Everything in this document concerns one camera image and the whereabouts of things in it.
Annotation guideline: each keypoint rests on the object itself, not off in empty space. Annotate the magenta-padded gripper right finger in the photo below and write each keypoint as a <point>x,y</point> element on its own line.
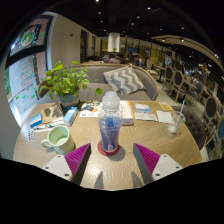
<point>150,160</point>

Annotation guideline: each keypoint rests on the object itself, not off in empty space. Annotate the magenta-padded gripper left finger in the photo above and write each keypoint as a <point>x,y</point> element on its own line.
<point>75,160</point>

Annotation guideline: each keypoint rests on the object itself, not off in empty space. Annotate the clear blue-label water bottle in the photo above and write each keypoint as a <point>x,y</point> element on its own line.
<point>110,130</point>

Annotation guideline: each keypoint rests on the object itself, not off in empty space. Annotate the pale green mug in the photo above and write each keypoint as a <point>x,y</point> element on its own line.
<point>61,143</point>

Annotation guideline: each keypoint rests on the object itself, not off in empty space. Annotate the flat round red coaster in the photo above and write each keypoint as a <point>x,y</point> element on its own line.
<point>102,151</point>

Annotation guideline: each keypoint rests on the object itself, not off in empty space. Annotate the clear plastic cup with straw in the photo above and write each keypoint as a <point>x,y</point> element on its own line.
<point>173,126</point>

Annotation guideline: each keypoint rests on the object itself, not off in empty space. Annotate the light blue white box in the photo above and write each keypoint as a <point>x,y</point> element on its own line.
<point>70,116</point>

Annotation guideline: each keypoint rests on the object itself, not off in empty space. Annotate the white orange box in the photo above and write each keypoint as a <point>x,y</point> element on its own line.
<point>128,121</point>

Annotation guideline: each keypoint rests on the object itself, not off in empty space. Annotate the white napkin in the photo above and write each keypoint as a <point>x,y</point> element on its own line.
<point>164,116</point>

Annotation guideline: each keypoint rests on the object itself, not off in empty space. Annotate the brown card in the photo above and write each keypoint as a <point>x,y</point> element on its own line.
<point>51,114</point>

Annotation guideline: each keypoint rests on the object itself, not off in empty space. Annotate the open white magazine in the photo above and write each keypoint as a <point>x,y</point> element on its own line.
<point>90,110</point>

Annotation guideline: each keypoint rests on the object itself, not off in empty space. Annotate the white blue flat packet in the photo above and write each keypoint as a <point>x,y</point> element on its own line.
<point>142,107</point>

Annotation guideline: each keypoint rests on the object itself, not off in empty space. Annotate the small blue white box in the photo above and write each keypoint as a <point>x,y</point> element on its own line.
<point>36,120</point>

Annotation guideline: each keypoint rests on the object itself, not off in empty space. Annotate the grey tufted armchair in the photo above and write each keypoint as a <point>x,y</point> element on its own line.
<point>195,126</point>

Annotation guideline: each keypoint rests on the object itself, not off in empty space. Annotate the yellow card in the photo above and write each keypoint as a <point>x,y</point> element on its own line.
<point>165,106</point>

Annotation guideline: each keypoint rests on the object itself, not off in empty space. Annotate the green potted plant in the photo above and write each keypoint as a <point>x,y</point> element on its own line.
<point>66,81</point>

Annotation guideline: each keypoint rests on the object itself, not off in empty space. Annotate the group of oval-back chairs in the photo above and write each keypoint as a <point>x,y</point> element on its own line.
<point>210,106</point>

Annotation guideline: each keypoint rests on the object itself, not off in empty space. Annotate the grey white chevron pillow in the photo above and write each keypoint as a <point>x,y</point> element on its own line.
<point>125,80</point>

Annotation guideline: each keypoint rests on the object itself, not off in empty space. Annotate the grey curved sofa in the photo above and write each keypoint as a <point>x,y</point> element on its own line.
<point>96,75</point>

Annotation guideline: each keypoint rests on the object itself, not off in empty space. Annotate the person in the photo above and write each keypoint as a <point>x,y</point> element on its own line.
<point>136,60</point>
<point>178,60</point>
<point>112,59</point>

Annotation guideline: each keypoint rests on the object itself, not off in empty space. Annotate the group of ceiling lights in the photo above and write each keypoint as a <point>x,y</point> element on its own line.
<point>149,8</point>

